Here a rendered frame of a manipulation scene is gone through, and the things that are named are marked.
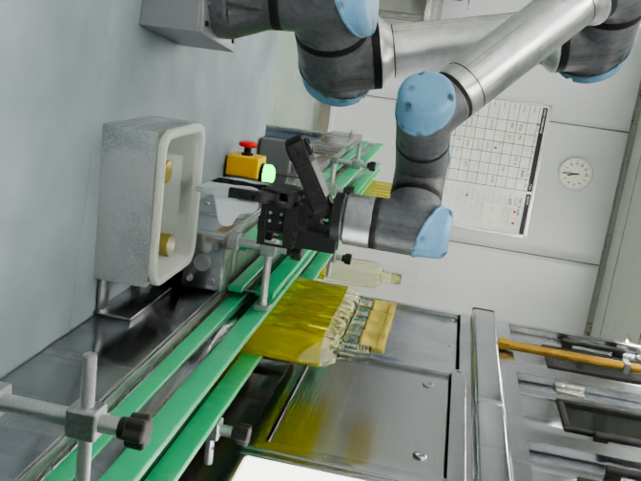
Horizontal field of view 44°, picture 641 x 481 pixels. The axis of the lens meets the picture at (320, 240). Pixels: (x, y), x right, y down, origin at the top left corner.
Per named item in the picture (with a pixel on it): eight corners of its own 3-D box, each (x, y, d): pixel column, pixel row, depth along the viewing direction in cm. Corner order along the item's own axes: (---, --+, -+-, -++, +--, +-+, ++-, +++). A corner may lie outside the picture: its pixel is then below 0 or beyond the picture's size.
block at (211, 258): (178, 286, 130) (219, 294, 129) (183, 231, 128) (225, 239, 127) (186, 281, 133) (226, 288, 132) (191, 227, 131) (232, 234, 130)
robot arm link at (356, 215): (373, 200, 108) (379, 192, 116) (341, 195, 108) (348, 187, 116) (365, 253, 109) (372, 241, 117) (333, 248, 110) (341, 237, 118)
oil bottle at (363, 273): (302, 277, 213) (398, 294, 209) (303, 259, 210) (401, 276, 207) (306, 266, 218) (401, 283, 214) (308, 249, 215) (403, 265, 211)
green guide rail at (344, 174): (232, 248, 132) (278, 257, 131) (232, 242, 132) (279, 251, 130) (362, 143, 300) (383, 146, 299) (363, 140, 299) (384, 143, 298)
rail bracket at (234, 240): (218, 304, 130) (292, 318, 128) (229, 205, 126) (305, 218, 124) (224, 299, 132) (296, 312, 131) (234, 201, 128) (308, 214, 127)
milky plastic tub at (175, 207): (95, 281, 112) (154, 291, 111) (105, 122, 106) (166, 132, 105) (143, 252, 128) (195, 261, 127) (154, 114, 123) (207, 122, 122)
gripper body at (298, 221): (250, 242, 112) (333, 257, 110) (258, 183, 110) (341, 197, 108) (263, 233, 119) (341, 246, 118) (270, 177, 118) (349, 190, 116)
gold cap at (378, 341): (357, 352, 133) (382, 357, 132) (361, 332, 132) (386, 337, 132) (360, 346, 136) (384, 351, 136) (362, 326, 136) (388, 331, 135)
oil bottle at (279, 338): (209, 347, 130) (336, 371, 127) (212, 315, 129) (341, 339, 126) (219, 336, 135) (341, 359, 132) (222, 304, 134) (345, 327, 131)
